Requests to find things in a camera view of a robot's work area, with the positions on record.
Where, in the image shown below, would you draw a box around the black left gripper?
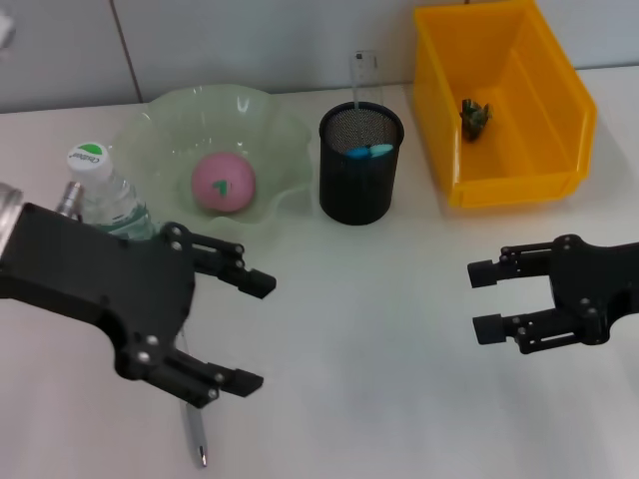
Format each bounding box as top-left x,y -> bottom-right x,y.
0,202 -> 278,396

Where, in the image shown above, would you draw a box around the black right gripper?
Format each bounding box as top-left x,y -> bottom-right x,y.
466,233 -> 639,355

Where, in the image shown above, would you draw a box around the pink peach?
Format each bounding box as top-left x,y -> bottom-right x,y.
191,151 -> 259,217

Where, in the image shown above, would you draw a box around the clear bottle with green label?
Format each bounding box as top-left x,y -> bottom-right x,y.
66,142 -> 162,241

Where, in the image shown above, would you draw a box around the blue scissors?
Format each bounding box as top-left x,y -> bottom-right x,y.
344,143 -> 393,161

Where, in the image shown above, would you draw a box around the green plastic wrapper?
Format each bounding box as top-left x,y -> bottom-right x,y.
459,97 -> 495,142

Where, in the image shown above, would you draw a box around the transparent plastic ruler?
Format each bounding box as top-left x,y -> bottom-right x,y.
346,49 -> 386,112

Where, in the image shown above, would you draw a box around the silver ballpoint pen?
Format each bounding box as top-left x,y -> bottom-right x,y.
179,326 -> 210,469

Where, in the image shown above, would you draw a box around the green glass fruit plate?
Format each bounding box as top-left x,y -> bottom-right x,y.
110,84 -> 314,245

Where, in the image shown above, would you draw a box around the black mesh cup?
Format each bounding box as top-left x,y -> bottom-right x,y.
318,101 -> 406,228

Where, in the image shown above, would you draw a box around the yellow plastic storage bin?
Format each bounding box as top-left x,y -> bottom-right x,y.
411,0 -> 598,210

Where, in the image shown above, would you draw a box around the left gripper cable with connector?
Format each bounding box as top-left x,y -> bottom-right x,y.
55,181 -> 87,222

